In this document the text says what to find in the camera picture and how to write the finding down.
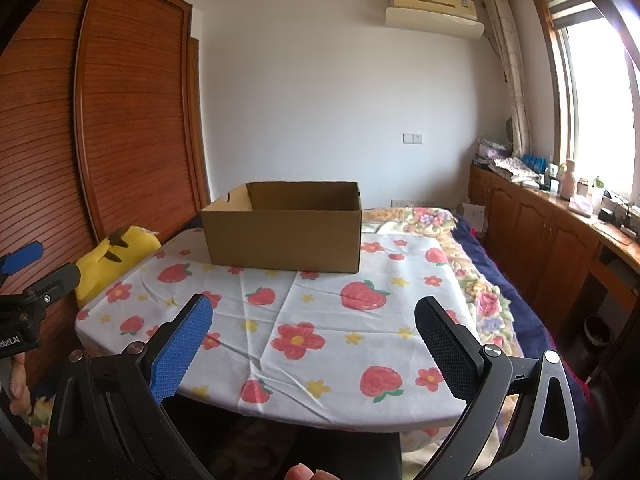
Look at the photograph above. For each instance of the power strip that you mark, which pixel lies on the power strip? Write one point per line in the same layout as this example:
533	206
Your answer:
629	227

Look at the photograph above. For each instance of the wall socket strip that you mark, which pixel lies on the wall socket strip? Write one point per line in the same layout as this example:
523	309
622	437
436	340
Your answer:
402	203

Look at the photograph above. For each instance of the window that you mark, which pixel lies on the window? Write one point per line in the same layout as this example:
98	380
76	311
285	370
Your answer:
595	95

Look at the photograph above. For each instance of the wooden slatted wardrobe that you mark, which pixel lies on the wooden slatted wardrobe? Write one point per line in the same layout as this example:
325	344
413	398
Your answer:
110	125

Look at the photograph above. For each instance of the row of blue boxes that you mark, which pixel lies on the row of blue boxes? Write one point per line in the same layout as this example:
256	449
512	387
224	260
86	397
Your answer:
535	163

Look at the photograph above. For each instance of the white wall switch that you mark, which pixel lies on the white wall switch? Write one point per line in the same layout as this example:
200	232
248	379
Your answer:
412	138

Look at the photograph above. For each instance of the wall air conditioner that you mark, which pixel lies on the wall air conditioner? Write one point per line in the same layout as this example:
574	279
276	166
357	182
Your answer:
432	10

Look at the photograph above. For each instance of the stack of packets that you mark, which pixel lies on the stack of packets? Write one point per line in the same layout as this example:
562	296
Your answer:
492	149

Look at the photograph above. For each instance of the strawberry print tablecloth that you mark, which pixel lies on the strawberry print tablecloth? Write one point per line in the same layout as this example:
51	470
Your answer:
320	310

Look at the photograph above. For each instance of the navy blanket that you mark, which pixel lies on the navy blanket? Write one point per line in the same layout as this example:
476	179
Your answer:
530	295

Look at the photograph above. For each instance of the patterned curtain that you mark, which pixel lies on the patterned curtain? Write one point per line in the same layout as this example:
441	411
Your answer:
510	75

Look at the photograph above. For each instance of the pink bottle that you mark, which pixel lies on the pink bottle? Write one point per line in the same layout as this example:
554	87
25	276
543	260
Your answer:
568	182

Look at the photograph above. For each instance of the folded printed cloth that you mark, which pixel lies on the folded printed cloth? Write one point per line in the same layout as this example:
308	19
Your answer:
512	169

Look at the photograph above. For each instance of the person's left hand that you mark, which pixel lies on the person's left hand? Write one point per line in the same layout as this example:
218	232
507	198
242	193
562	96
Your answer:
19	385

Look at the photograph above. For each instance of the small white box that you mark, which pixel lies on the small white box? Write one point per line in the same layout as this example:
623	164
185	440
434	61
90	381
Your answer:
472	217

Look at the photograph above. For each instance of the round grey fan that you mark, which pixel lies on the round grey fan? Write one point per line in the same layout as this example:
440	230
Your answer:
509	130

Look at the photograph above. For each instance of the floral blanket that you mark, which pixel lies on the floral blanket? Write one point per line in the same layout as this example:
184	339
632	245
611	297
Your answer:
487	305

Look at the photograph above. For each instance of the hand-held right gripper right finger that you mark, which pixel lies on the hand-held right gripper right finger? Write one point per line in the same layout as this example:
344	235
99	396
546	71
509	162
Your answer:
445	355

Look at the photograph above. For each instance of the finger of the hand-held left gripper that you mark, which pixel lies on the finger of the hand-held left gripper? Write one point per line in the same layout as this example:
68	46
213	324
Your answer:
20	257
55	285

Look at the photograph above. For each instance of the wooden window cabinet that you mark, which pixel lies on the wooden window cabinet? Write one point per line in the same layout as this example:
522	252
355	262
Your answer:
545	245

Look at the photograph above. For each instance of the person's right hand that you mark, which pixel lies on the person's right hand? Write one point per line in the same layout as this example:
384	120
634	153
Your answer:
310	473

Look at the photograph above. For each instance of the yellow plush toy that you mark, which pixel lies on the yellow plush toy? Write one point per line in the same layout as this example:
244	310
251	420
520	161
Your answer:
112	260

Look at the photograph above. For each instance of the green capped bottle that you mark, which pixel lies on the green capped bottle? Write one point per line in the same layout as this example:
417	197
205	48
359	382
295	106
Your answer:
597	195

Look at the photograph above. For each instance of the brown cardboard box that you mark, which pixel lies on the brown cardboard box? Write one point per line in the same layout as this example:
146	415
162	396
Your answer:
285	230

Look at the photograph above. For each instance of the dark waste bin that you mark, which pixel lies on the dark waste bin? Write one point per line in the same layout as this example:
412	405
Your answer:
598	335

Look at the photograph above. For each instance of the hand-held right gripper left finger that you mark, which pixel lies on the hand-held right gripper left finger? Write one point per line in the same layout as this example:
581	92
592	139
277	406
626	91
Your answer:
180	352

